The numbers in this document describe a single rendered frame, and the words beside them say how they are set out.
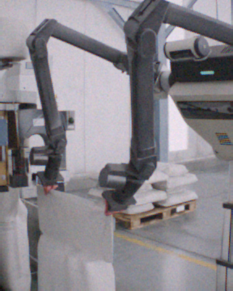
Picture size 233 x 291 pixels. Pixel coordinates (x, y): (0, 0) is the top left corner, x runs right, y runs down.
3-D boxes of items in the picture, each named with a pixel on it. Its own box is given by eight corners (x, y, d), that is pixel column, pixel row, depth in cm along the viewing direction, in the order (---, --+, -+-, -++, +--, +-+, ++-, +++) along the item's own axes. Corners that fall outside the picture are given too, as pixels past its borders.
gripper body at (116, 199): (99, 194, 116) (110, 179, 112) (124, 190, 123) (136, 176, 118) (109, 211, 113) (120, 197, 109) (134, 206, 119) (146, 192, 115)
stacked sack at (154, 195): (170, 200, 456) (170, 189, 455) (129, 210, 412) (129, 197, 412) (145, 195, 488) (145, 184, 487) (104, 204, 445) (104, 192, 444)
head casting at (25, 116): (67, 170, 171) (66, 103, 169) (19, 175, 155) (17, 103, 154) (37, 162, 194) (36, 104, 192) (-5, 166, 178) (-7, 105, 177)
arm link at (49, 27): (46, 11, 121) (37, 12, 129) (30, 48, 122) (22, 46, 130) (145, 58, 146) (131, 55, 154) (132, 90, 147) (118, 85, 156)
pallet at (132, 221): (196, 210, 495) (196, 200, 495) (130, 229, 417) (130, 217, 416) (152, 201, 557) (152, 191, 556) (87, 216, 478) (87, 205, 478)
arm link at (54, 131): (47, 35, 124) (37, 34, 132) (31, 40, 121) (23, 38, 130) (70, 149, 141) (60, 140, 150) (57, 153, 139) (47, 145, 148)
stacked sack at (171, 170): (190, 175, 494) (190, 163, 494) (167, 179, 467) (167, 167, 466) (154, 170, 546) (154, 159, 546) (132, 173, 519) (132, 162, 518)
